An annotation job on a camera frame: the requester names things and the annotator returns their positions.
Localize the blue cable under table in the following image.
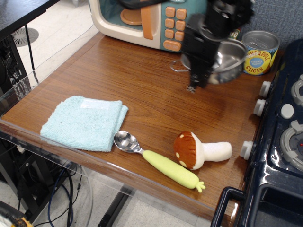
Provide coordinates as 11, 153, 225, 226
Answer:
47, 168, 74, 227

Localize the tomato sauce can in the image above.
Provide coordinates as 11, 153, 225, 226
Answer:
229, 27, 241, 40

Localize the dark blue toy stove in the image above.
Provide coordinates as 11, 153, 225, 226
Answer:
211, 39, 303, 227

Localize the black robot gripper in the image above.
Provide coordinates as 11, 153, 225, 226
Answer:
181, 14, 231, 93

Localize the plush brown mushroom toy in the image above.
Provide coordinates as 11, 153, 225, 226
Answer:
173, 131, 232, 170

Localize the clear acrylic table guard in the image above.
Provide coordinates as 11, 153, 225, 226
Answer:
2, 34, 239, 219

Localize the light blue folded towel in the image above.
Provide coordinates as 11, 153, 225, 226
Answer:
40, 96, 128, 152

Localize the white stove knob middle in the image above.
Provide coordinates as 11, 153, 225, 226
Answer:
253, 99, 266, 117

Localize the black side desk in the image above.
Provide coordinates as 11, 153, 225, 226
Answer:
0, 0, 58, 95

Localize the pineapple slices can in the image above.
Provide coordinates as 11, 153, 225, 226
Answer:
242, 30, 280, 76

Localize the white stove knob lower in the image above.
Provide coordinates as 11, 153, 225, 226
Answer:
240, 141, 254, 160

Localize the cream teal toy microwave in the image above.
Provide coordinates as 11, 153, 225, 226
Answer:
89, 0, 207, 52

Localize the white stove knob upper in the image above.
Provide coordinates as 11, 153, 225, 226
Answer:
259, 81, 271, 97

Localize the white stove knob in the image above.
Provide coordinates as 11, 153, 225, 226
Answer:
259, 81, 271, 97
253, 99, 266, 117
240, 141, 254, 160

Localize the silver steel pot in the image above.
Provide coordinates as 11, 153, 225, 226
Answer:
170, 39, 247, 87

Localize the spoon with green handle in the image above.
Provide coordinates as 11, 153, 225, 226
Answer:
114, 131, 206, 193

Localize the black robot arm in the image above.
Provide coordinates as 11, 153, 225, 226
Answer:
181, 0, 253, 93

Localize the black cable under table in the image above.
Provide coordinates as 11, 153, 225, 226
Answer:
33, 165, 83, 227

